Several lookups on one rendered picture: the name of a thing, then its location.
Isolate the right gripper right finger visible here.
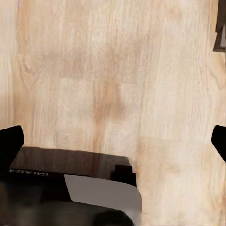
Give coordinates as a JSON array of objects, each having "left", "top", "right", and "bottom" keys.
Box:
[{"left": 211, "top": 125, "right": 226, "bottom": 162}]

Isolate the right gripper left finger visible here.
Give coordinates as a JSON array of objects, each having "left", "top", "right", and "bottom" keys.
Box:
[{"left": 0, "top": 126, "right": 24, "bottom": 181}]

